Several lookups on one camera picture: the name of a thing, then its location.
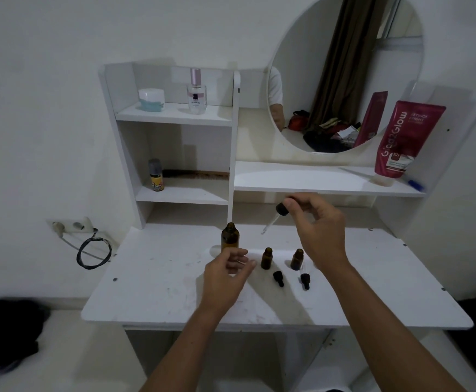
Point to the black dropper with glass pipette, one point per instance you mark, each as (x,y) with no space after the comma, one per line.
(281,209)

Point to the white and blue cream jar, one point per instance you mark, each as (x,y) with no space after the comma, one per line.
(152,99)

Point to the large amber glass bottle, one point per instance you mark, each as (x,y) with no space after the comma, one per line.
(230,237)

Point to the white wall socket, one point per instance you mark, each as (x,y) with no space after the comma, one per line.
(78,225)

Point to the person's right forearm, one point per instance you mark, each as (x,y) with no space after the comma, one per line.
(385,334)

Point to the person's left forearm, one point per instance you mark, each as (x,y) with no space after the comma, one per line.
(180,355)

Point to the small yellow label bottle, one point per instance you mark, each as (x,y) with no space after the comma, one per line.
(156,181)

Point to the red cosmetic tube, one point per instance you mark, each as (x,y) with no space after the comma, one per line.
(405,138)

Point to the round mirror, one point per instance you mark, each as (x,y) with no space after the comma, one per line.
(303,57)

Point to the small amber glass bottle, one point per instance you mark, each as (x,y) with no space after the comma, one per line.
(297,260)
(267,259)

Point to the brown comb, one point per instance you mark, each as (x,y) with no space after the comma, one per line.
(197,175)

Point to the small black dropper cap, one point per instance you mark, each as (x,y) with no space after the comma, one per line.
(278,278)
(305,280)

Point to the person's left hand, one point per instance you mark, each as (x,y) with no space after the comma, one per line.
(223,281)

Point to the clear perfume bottle pink cap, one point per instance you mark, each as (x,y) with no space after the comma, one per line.
(197,97)

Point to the blue pen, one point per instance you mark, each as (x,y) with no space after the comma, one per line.
(415,185)

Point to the person's right hand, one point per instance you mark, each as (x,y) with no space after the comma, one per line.
(323,232)

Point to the white vanity desk with shelves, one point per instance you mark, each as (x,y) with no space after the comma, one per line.
(189,195)

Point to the black cloth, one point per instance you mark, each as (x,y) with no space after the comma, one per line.
(9,330)

